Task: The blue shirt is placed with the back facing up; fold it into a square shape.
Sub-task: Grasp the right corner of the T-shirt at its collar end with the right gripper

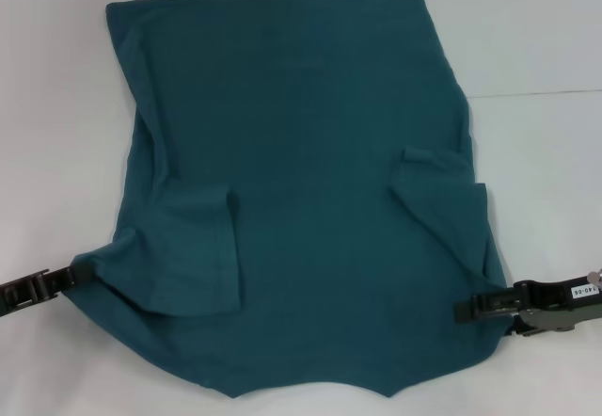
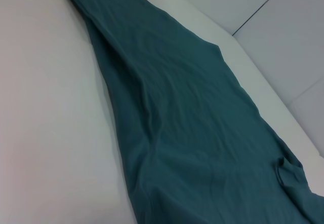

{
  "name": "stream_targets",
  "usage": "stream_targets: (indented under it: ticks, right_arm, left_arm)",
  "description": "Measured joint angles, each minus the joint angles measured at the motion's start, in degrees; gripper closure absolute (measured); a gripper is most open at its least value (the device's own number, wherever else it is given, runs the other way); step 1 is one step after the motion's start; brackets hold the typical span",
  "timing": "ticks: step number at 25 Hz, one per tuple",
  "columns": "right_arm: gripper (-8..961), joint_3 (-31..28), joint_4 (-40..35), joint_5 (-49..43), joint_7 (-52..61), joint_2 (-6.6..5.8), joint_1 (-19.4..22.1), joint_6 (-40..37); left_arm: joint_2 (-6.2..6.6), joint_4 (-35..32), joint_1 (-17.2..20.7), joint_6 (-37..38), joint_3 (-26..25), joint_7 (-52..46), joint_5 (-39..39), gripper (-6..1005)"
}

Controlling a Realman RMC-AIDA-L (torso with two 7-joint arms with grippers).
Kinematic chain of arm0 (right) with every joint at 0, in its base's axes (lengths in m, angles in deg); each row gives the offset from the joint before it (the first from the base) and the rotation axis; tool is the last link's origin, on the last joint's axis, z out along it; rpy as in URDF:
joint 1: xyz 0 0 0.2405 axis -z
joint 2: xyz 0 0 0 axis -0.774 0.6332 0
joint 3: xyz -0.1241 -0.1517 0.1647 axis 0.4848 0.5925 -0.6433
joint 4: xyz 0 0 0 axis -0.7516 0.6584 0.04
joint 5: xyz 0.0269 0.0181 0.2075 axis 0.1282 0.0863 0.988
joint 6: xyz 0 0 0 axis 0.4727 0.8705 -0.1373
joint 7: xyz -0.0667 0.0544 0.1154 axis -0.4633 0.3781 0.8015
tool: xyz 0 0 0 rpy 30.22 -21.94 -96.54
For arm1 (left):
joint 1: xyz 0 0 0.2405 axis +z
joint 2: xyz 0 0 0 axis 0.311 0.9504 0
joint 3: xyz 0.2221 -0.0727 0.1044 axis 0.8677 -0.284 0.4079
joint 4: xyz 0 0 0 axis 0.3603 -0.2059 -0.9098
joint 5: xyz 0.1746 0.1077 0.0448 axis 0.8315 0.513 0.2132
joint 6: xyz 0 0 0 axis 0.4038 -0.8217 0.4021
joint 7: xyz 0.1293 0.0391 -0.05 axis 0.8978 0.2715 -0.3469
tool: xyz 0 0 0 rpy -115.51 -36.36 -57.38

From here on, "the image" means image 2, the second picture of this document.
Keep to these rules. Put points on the teal blue shirt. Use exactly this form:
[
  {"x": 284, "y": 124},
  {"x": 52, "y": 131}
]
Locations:
[{"x": 177, "y": 107}]

